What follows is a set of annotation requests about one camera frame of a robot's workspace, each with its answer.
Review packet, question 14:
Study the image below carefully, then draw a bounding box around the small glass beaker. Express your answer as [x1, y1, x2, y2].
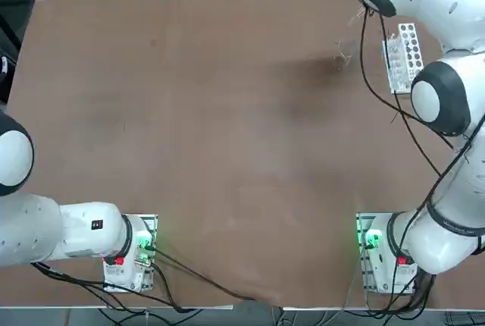
[333, 39, 359, 73]

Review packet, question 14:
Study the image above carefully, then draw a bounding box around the white test tube rack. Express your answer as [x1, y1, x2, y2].
[380, 22, 425, 95]

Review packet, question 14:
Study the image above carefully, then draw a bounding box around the black base cable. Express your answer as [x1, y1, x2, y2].
[145, 244, 281, 306]
[30, 261, 204, 314]

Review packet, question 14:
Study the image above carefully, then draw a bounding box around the black cable with grey sleeve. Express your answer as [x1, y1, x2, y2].
[359, 5, 455, 149]

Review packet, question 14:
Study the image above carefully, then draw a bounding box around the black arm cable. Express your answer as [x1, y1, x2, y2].
[377, 14, 444, 179]

